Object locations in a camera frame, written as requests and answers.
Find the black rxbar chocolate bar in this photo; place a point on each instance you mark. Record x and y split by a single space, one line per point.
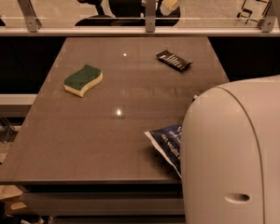
179 64

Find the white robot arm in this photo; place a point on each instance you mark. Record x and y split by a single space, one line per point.
230 154

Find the green yellow sponge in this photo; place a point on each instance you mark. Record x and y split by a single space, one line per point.
82 80

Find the black office chair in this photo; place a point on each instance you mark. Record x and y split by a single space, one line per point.
127 13

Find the metal cart with wheels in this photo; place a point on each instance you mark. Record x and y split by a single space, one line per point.
253 10

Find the blue vinegar chips bag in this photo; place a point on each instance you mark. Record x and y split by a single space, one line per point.
167 142

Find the cardboard box under table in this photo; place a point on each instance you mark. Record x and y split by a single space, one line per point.
10 197

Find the right metal rail bracket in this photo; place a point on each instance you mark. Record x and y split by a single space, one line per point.
266 23

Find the left metal rail bracket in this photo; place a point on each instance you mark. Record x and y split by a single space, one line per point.
33 23

